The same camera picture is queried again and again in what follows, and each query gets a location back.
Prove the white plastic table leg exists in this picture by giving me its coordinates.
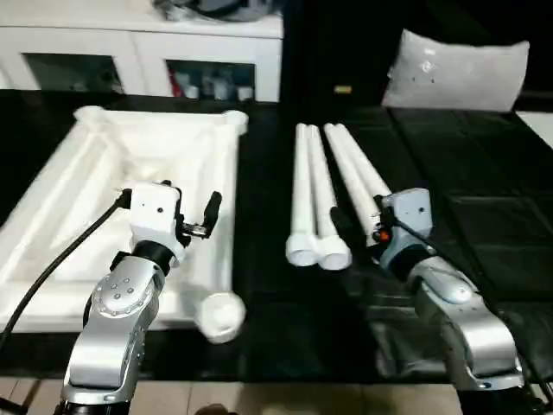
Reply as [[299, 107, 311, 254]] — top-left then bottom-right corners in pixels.
[[285, 123, 323, 267], [334, 123, 392, 204], [323, 123, 378, 247], [308, 124, 351, 271]]

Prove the white plastic table top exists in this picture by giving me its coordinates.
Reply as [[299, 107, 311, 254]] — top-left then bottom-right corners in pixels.
[[0, 105, 250, 345]]

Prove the black quilted mat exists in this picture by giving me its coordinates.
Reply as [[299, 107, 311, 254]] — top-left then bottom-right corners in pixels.
[[0, 88, 553, 384]]

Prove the grey cushion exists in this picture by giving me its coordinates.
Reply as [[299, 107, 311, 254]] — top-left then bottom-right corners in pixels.
[[382, 28, 531, 112]]

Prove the white sideboard with glass doors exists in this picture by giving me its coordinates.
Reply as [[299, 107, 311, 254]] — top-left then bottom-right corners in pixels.
[[0, 16, 284, 103]]

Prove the black cabinet with gold label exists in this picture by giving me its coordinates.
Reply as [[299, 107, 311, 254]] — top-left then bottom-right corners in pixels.
[[280, 0, 403, 109]]

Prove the white flat panel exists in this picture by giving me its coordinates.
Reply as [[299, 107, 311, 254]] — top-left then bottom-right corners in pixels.
[[516, 110, 553, 152]]

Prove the grey helmet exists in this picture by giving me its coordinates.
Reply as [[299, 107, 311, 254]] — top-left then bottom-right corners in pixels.
[[150, 0, 282, 22]]

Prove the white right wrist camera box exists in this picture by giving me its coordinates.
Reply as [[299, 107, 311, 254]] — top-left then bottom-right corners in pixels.
[[379, 188, 433, 265]]

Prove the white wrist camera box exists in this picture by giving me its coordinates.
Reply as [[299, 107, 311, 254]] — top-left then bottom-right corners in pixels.
[[129, 183, 190, 264], [379, 188, 433, 265]]

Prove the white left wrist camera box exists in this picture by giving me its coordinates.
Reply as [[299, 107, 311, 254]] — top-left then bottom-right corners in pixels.
[[129, 183, 190, 264]]

